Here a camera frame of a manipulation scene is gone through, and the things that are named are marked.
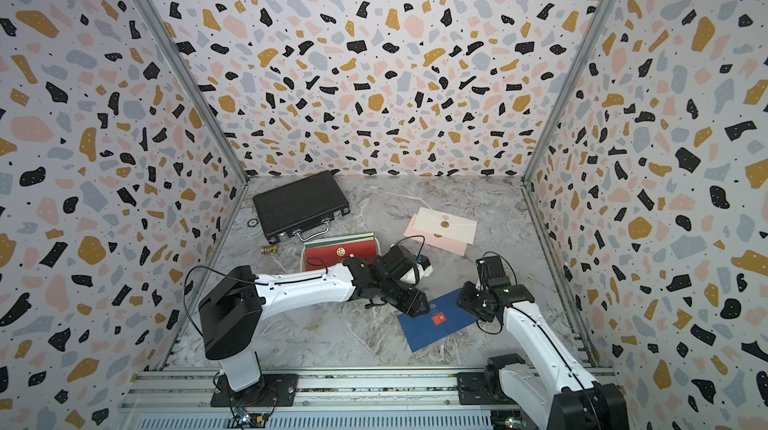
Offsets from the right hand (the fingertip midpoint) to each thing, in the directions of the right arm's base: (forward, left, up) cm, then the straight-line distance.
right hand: (461, 299), depth 85 cm
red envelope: (+13, +39, +2) cm, 41 cm away
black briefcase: (+33, +53, +1) cm, 63 cm away
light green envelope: (+18, +37, +3) cm, 41 cm away
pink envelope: (+22, +6, -4) cm, 24 cm away
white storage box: (+12, +48, +3) cm, 50 cm away
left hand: (-5, +10, +6) cm, 12 cm away
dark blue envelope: (-4, +4, -5) cm, 7 cm away
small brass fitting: (+17, +62, -2) cm, 64 cm away
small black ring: (+29, +73, -3) cm, 78 cm away
